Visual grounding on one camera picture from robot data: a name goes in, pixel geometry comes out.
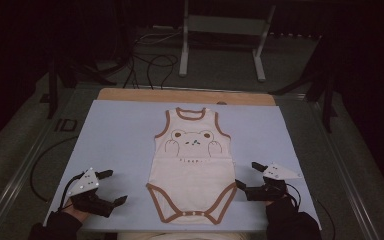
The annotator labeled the black looped floor cable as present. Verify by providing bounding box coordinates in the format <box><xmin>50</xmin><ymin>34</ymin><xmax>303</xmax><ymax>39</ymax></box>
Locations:
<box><xmin>145</xmin><ymin>54</ymin><xmax>180</xmax><ymax>90</ymax></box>

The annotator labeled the white floor cable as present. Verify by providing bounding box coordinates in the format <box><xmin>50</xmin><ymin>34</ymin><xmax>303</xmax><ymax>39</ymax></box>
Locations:
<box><xmin>134</xmin><ymin>28</ymin><xmax>184</xmax><ymax>46</ymax></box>

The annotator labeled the person's right hand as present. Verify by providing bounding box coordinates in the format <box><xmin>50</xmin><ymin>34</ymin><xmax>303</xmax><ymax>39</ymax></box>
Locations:
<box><xmin>265</xmin><ymin>197</ymin><xmax>287</xmax><ymax>206</ymax></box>

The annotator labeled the light blue table mat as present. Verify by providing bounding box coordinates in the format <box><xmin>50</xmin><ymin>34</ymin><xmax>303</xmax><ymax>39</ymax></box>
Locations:
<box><xmin>43</xmin><ymin>99</ymin><xmax>322</xmax><ymax>233</ymax></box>

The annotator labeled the left hand-held gripper black cable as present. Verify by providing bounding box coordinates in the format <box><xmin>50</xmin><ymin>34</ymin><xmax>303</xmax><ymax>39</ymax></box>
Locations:
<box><xmin>58</xmin><ymin>171</ymin><xmax>86</xmax><ymax>213</ymax></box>

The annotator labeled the thin black floor cable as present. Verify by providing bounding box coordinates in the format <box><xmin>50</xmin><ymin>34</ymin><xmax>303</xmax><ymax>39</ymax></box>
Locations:
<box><xmin>314</xmin><ymin>199</ymin><xmax>336</xmax><ymax>240</ymax></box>

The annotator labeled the cream baby bodysuit brown trim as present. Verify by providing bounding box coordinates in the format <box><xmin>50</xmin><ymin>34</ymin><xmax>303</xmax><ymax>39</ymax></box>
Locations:
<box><xmin>145</xmin><ymin>107</ymin><xmax>238</xmax><ymax>226</ymax></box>

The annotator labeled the metal floor rail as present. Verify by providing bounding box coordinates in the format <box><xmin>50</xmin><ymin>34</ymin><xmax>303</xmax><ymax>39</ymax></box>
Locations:
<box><xmin>276</xmin><ymin>93</ymin><xmax>381</xmax><ymax>240</ymax></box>
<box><xmin>0</xmin><ymin>84</ymin><xmax>81</xmax><ymax>240</ymax></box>

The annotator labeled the white metal stand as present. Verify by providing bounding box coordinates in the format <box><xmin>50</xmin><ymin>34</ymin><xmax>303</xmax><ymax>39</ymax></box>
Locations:
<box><xmin>178</xmin><ymin>0</ymin><xmax>277</xmax><ymax>83</ymax></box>

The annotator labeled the long black floor cable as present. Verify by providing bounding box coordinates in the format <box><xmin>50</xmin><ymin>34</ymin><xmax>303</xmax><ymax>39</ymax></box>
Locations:
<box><xmin>29</xmin><ymin>135</ymin><xmax>79</xmax><ymax>203</ymax></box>

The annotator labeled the person's left hand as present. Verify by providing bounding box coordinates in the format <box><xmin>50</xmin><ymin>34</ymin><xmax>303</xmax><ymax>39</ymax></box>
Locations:
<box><xmin>62</xmin><ymin>201</ymin><xmax>91</xmax><ymax>223</ymax></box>

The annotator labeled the right hand-held gripper black cable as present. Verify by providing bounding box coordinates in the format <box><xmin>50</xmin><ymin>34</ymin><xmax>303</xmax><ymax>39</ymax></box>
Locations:
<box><xmin>284</xmin><ymin>183</ymin><xmax>303</xmax><ymax>211</ymax></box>

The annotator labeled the hand-held gripper black cable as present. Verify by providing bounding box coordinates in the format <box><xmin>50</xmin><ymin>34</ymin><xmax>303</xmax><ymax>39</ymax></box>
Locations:
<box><xmin>284</xmin><ymin>183</ymin><xmax>303</xmax><ymax>211</ymax></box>
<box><xmin>58</xmin><ymin>171</ymin><xmax>86</xmax><ymax>213</ymax></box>

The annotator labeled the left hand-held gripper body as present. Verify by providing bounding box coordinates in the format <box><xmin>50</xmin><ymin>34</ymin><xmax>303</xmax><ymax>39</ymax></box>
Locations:
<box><xmin>67</xmin><ymin>167</ymin><xmax>116</xmax><ymax>218</ymax></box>

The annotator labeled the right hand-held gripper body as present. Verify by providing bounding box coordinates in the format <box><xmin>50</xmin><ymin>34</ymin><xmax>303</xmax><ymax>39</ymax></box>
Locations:
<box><xmin>245</xmin><ymin>162</ymin><xmax>303</xmax><ymax>202</ymax></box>

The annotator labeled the black metal stand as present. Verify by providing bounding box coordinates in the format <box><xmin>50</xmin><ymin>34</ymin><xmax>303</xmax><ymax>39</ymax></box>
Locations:
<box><xmin>269</xmin><ymin>36</ymin><xmax>338</xmax><ymax>134</ymax></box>
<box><xmin>39</xmin><ymin>49</ymin><xmax>118</xmax><ymax>120</ymax></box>

